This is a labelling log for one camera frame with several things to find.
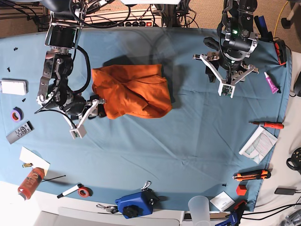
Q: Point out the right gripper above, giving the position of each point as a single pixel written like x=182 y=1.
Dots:
x=79 y=109

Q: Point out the translucent plastic cup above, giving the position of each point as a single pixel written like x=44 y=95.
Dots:
x=199 y=211

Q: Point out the orange t-shirt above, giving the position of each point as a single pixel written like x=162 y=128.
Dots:
x=136 y=90

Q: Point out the red screwdriver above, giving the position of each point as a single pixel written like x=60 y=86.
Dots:
x=265 y=124

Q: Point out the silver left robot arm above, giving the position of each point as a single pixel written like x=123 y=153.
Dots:
x=237 y=40

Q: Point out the blue table cloth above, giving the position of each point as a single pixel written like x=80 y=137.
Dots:
x=193 y=150

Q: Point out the small white note card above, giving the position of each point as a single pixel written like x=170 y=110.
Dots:
x=222 y=201

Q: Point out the blue clamp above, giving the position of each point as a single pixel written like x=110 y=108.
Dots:
x=235 y=216

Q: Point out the grey remote control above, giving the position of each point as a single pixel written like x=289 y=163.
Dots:
x=19 y=132

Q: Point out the power strip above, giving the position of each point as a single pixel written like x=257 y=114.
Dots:
x=128 y=23

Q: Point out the red tape roll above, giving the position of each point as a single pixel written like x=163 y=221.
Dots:
x=84 y=192

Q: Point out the orange black utility knife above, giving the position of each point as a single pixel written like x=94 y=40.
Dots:
x=252 y=175

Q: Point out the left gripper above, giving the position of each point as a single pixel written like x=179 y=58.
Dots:
x=228 y=74

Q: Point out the black white marker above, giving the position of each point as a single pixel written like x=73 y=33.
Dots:
x=70 y=190

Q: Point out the silver carabiner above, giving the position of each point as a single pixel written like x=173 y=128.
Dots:
x=146 y=186

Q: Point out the blue plastic device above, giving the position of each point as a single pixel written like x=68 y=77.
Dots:
x=138 y=204

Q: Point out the purple tape roll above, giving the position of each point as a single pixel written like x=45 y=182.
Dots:
x=17 y=114

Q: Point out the AA battery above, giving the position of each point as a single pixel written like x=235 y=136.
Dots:
x=25 y=165

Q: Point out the purple glue tube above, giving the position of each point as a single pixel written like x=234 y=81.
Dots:
x=271 y=84

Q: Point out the red cube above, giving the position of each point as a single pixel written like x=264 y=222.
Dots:
x=241 y=190

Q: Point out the white box with barcode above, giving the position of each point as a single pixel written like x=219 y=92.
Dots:
x=13 y=87

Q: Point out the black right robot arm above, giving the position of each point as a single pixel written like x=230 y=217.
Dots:
x=54 y=93

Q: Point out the white paper booklet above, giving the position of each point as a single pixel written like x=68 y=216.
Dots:
x=258 y=145

